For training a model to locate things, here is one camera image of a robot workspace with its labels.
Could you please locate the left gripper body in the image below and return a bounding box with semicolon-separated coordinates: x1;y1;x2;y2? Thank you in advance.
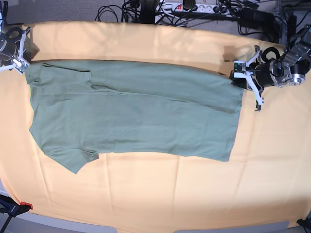
252;47;292;89

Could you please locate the black column base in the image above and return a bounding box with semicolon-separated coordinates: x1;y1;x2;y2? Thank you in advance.
138;0;158;24

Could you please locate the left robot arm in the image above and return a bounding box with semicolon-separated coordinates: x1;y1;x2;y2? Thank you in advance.
230;24;311;92

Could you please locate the yellow tablecloth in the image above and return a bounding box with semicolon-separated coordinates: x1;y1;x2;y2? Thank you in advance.
0;21;311;233

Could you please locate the black clamp right corner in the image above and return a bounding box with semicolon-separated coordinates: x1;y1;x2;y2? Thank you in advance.
296;213;311;233

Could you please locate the white power strip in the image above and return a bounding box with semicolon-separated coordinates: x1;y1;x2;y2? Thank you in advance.
161;2;230;16

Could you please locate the green T-shirt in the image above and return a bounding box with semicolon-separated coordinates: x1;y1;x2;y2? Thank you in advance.
25;61;243;173

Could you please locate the black table leg post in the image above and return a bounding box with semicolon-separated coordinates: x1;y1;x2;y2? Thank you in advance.
287;14;297;47

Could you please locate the blue clamp with red tip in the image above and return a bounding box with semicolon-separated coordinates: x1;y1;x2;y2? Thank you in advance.
0;195;33;233

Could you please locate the black power adapter box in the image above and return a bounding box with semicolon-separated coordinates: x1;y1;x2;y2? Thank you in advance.
239;8;275;29

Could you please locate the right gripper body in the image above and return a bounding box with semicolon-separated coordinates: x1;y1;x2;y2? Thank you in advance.
0;28;21;66

